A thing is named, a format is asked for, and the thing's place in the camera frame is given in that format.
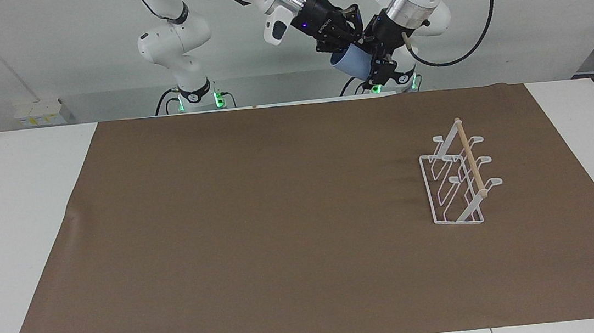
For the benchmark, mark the white wall socket box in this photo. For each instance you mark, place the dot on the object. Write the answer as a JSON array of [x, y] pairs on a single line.
[[38, 112]]

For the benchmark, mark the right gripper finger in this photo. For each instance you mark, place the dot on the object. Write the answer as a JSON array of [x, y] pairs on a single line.
[[354, 23], [329, 44]]

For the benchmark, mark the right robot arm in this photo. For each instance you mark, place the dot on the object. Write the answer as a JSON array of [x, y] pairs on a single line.
[[181, 38]]

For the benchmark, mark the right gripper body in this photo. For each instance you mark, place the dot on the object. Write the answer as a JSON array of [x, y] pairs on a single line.
[[317, 14]]

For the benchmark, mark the light blue cup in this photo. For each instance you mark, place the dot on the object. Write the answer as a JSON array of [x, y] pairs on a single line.
[[350, 61]]

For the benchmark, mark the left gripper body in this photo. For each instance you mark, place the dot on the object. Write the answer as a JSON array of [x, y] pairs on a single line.
[[392, 28]]

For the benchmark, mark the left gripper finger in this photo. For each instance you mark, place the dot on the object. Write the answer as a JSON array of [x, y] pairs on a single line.
[[371, 34], [385, 69]]

